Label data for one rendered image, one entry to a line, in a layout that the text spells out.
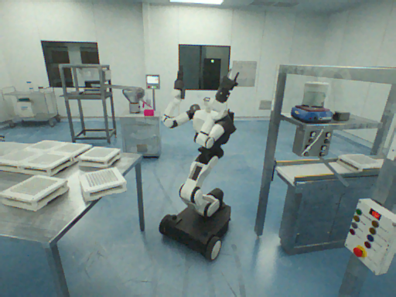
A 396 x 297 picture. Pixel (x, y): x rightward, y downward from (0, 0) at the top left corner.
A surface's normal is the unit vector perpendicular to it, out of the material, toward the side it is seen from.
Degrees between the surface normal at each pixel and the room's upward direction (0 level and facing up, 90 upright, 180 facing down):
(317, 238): 88
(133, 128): 90
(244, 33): 90
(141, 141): 90
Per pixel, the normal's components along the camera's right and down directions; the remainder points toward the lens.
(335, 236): 0.19, 0.36
